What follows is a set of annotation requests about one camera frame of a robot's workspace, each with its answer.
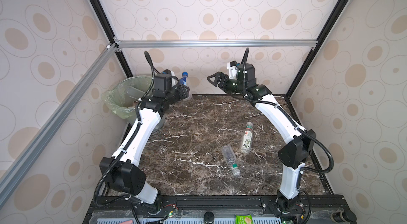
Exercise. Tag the clear bottle green neck band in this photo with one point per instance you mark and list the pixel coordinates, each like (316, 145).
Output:
(231, 161)

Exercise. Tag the green snack packet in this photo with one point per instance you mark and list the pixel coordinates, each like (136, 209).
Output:
(244, 219)

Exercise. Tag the aluminium frame rail left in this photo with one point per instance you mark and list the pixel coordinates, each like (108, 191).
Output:
(28, 157)

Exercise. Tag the aluminium frame rail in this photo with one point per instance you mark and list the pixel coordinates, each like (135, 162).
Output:
(217, 43)
(28, 157)

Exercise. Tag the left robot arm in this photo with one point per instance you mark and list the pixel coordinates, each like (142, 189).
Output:
(120, 172)

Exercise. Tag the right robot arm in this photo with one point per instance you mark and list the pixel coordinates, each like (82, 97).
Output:
(298, 144)

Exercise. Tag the clear bottle pink label blue cap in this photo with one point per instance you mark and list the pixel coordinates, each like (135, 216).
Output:
(185, 82)

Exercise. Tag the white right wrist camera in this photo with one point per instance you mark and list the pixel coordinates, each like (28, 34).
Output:
(232, 69)

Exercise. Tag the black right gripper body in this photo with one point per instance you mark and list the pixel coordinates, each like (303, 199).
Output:
(229, 85)

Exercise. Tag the black round knob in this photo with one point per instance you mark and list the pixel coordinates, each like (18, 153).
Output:
(209, 218)

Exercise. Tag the green plastic bin liner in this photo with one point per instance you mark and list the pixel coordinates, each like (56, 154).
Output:
(124, 97)

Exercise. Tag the aluminium frame rail back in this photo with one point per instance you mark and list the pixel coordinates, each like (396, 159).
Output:
(217, 43)

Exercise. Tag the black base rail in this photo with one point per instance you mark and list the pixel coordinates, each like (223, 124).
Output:
(311, 209)

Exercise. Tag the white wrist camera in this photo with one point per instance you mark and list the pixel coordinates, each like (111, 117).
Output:
(232, 69)
(167, 74)

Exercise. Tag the grey mesh waste bin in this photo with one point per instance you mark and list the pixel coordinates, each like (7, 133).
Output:
(133, 109)

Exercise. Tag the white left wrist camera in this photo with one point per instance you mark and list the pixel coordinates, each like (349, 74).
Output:
(167, 74)

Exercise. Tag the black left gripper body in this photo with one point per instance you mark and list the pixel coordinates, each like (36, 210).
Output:
(176, 94)

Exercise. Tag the clear bottle white cap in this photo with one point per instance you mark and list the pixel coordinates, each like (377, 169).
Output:
(134, 93)

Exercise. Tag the clear bottle green label grey cap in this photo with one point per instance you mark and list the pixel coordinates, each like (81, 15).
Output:
(247, 138)

